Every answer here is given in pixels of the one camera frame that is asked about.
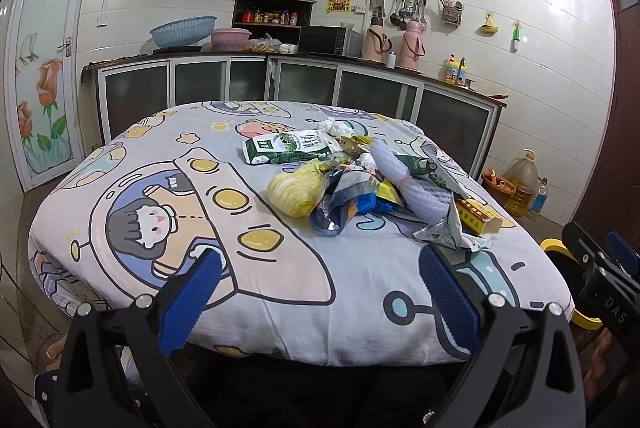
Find lavender foam net bundle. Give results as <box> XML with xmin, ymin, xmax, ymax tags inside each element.
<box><xmin>369</xmin><ymin>139</ymin><xmax>451</xmax><ymax>226</ymax></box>

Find silver foil wrapper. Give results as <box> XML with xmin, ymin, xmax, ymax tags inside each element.
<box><xmin>412</xmin><ymin>204</ymin><xmax>496</xmax><ymax>252</ymax></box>

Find blue plastic basket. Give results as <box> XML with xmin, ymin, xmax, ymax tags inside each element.
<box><xmin>150</xmin><ymin>16</ymin><xmax>217</xmax><ymax>49</ymax></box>

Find colourful detergent bottles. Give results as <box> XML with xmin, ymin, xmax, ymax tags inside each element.
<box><xmin>445</xmin><ymin>54</ymin><xmax>471</xmax><ymax>88</ymax></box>

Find yellow snack wrapper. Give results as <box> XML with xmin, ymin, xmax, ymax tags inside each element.
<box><xmin>336</xmin><ymin>136</ymin><xmax>373</xmax><ymax>158</ymax></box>

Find flower painted glass door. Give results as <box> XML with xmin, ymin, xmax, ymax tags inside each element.
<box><xmin>4</xmin><ymin>0</ymin><xmax>84</xmax><ymax>192</ymax></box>

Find utensil rack with ladles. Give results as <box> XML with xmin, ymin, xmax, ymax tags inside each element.
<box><xmin>369</xmin><ymin>0</ymin><xmax>428</xmax><ymax>32</ymax></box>

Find chopstick holder on wall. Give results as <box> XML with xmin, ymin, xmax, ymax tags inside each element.
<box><xmin>438</xmin><ymin>0</ymin><xmax>463</xmax><ymax>27</ymax></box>

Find dark red wooden door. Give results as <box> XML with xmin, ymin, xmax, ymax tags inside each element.
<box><xmin>574</xmin><ymin>0</ymin><xmax>639</xmax><ymax>248</ymax></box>

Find green white snack bag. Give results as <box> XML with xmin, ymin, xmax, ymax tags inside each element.
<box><xmin>242</xmin><ymin>130</ymin><xmax>342</xmax><ymax>166</ymax></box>

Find blue plastic bag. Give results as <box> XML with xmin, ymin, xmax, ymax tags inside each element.
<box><xmin>309</xmin><ymin>193</ymin><xmax>394</xmax><ymax>237</ymax></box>

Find pink thermos left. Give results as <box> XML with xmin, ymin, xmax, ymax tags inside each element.
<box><xmin>361</xmin><ymin>16</ymin><xmax>393</xmax><ymax>63</ymax></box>

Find black microwave oven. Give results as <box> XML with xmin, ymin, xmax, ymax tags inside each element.
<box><xmin>298</xmin><ymin>26</ymin><xmax>362</xmax><ymax>58</ymax></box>

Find small blue label bottle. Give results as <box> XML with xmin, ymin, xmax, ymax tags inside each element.
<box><xmin>528</xmin><ymin>178</ymin><xmax>548</xmax><ymax>220</ymax></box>

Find kitchen counter cabinets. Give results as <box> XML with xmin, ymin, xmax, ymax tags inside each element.
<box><xmin>80</xmin><ymin>52</ymin><xmax>505</xmax><ymax>177</ymax></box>

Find brown waste bucket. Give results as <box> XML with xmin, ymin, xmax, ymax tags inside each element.
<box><xmin>482</xmin><ymin>168</ymin><xmax>516</xmax><ymax>207</ymax></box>

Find yellow rimmed black trash bin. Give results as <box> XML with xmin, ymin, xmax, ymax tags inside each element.
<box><xmin>540</xmin><ymin>238</ymin><xmax>603</xmax><ymax>332</ymax></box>

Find yellow plastic bag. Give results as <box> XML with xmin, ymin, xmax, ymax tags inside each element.
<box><xmin>266</xmin><ymin>159</ymin><xmax>333</xmax><ymax>219</ymax></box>

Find pink thermos right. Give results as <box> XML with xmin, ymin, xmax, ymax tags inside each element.
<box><xmin>397</xmin><ymin>20</ymin><xmax>425</xmax><ymax>70</ymax></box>

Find pink thermos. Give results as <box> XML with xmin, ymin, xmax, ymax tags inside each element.
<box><xmin>361</xmin><ymin>16</ymin><xmax>393</xmax><ymax>63</ymax></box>
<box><xmin>397</xmin><ymin>20</ymin><xmax>425</xmax><ymax>70</ymax></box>

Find yellow small carton box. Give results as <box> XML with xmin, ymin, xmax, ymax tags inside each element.
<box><xmin>454</xmin><ymin>197</ymin><xmax>502</xmax><ymax>236</ymax></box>

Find white tissue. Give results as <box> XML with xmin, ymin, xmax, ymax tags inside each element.
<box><xmin>317</xmin><ymin>117</ymin><xmax>355</xmax><ymax>138</ymax></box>

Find black spice shelf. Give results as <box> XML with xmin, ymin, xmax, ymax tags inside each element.
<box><xmin>231</xmin><ymin>0</ymin><xmax>316</xmax><ymax>44</ymax></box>

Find cartoon printed tablecloth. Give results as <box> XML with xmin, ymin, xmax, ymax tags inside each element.
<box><xmin>27</xmin><ymin>100</ymin><xmax>576</xmax><ymax>368</ymax></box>

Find large cooking oil jug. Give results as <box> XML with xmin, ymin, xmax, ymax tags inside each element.
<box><xmin>502</xmin><ymin>148</ymin><xmax>538</xmax><ymax>218</ymax></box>

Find pink plastic basin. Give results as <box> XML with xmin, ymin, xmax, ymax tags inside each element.
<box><xmin>210</xmin><ymin>28</ymin><xmax>250</xmax><ymax>52</ymax></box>

